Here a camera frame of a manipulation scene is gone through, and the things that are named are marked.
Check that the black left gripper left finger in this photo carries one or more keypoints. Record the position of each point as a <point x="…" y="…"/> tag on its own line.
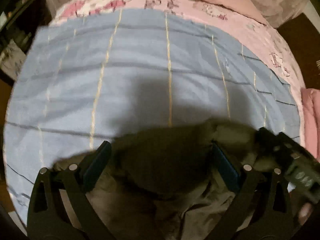
<point x="47" y="216"/>

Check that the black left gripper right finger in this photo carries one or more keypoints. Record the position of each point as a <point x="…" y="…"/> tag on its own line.
<point x="261" y="208"/>

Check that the dark olive puffer jacket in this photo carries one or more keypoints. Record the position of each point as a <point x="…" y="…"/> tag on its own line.
<point x="164" y="183"/>

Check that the pink folded quilt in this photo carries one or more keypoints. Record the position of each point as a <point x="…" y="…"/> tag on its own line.
<point x="311" y="110"/>

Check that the dark wooden headboard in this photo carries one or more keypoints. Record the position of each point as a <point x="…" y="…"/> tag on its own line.
<point x="303" y="39"/>

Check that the blue plaid bed sheet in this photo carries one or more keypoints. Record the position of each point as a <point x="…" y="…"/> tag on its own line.
<point x="94" y="78"/>

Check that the black computer desk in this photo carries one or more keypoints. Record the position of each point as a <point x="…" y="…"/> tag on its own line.
<point x="17" y="35"/>

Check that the pink cartoon print bedsheet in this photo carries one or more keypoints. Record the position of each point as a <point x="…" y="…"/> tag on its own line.
<point x="200" y="5"/>

